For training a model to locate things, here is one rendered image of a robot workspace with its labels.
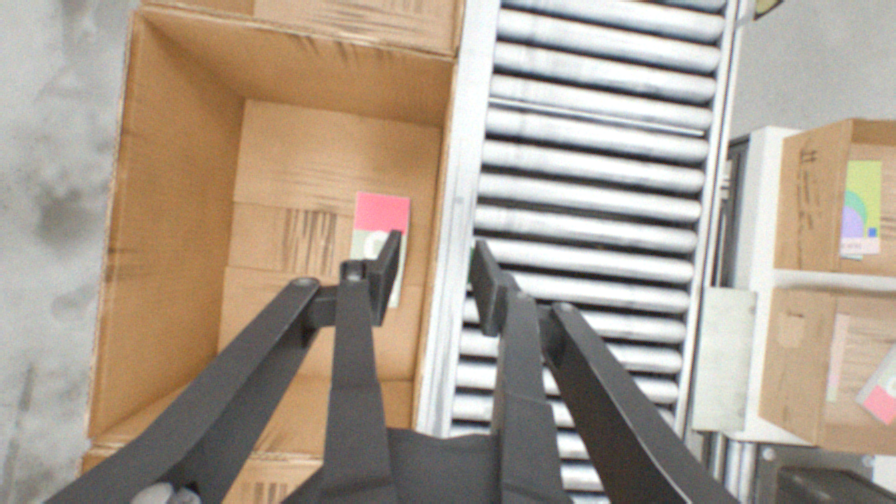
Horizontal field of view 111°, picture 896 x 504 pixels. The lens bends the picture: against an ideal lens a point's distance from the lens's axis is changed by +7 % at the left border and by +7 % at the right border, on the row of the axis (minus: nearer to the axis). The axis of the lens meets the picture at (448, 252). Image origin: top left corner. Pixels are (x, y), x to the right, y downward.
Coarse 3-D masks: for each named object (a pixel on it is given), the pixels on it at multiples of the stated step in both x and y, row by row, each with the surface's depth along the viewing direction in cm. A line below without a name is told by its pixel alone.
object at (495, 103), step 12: (504, 108) 62; (516, 108) 62; (528, 108) 61; (540, 108) 61; (552, 108) 61; (588, 120) 63; (600, 120) 63; (612, 120) 62; (624, 120) 62; (660, 132) 65; (672, 132) 64; (684, 132) 64; (696, 132) 64
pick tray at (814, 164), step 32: (832, 128) 57; (864, 128) 59; (800, 160) 61; (832, 160) 57; (800, 192) 61; (832, 192) 56; (800, 224) 61; (832, 224) 56; (800, 256) 60; (832, 256) 56; (864, 256) 66
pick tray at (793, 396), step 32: (800, 320) 60; (832, 320) 55; (864, 320) 66; (768, 352) 64; (800, 352) 59; (864, 352) 66; (768, 384) 64; (800, 384) 59; (864, 384) 66; (768, 416) 63; (800, 416) 58; (832, 416) 66; (864, 416) 66; (832, 448) 56; (864, 448) 57
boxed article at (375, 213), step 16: (368, 208) 43; (384, 208) 43; (400, 208) 43; (368, 224) 43; (384, 224) 43; (400, 224) 43; (352, 240) 43; (368, 240) 43; (384, 240) 43; (352, 256) 43; (368, 256) 43; (400, 256) 43; (400, 272) 44; (400, 288) 44
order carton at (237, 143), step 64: (128, 64) 27; (192, 64) 33; (256, 64) 34; (320, 64) 32; (384, 64) 31; (448, 64) 30; (128, 128) 27; (192, 128) 34; (256, 128) 43; (320, 128) 44; (384, 128) 44; (448, 128) 29; (128, 192) 28; (192, 192) 36; (256, 192) 43; (320, 192) 44; (384, 192) 44; (128, 256) 29; (192, 256) 37; (256, 256) 44; (320, 256) 44; (128, 320) 29; (192, 320) 38; (384, 320) 45; (128, 384) 30; (320, 384) 42; (384, 384) 44; (256, 448) 29; (320, 448) 30
